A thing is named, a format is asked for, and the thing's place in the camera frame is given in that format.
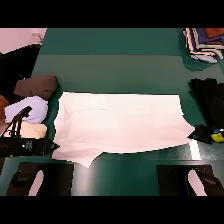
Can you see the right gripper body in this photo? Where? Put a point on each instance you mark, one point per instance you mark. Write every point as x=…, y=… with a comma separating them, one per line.
x=201, y=133

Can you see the white T-shirt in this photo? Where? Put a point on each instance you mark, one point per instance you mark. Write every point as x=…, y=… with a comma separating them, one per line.
x=123, y=123

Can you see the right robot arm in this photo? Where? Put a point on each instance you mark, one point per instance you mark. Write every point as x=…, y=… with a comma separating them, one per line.
x=173, y=180

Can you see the black garment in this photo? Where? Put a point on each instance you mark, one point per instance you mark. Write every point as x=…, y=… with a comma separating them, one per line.
x=210, y=100
x=15, y=71

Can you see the pale lavender garment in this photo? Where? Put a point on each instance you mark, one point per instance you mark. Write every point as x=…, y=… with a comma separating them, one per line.
x=205, y=58

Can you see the beige garment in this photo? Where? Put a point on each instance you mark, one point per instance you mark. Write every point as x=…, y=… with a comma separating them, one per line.
x=195, y=45

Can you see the navy garment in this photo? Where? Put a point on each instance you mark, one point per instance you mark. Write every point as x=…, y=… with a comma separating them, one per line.
x=204, y=38

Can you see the red garment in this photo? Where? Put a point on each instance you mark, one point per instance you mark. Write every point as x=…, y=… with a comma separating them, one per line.
x=215, y=32

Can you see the cream garment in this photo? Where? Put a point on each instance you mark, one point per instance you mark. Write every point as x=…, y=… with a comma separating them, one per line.
x=35, y=130

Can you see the brown garment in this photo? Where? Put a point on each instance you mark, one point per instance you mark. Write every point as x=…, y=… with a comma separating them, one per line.
x=35, y=86

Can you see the orange-brown garment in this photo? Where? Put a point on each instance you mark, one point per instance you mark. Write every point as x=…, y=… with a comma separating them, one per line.
x=3, y=110

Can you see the pink garment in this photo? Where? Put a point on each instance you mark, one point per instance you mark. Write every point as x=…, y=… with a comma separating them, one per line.
x=16, y=38

